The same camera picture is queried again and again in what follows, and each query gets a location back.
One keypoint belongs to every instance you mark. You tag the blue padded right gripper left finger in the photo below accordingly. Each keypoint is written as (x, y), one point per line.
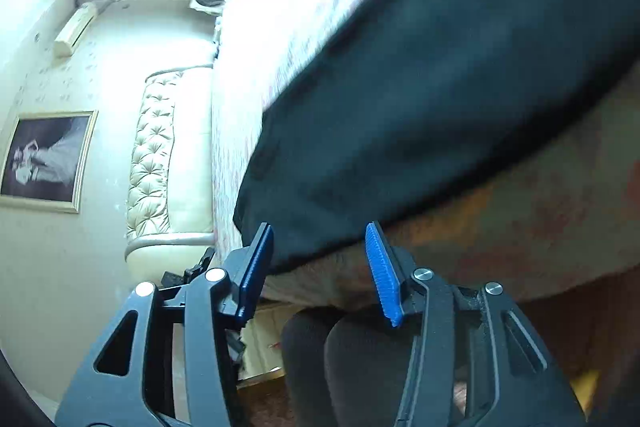
(247, 268)

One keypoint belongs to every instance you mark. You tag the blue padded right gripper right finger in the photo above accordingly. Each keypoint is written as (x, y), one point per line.
(391, 273)

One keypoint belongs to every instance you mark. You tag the black pants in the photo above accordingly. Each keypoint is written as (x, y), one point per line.
(413, 102)

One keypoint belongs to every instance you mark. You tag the cream tufted leather headboard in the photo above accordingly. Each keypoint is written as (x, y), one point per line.
(169, 206)

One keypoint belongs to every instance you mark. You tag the person's dark trouser leg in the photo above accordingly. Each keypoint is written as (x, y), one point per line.
(344, 368)

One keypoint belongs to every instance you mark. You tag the framed black white picture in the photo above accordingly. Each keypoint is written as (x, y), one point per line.
(44, 160)

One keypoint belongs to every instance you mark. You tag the white box fan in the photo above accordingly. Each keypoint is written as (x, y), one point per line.
(209, 7)

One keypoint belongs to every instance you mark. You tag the white wall air conditioner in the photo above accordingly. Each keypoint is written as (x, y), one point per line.
(68, 38)

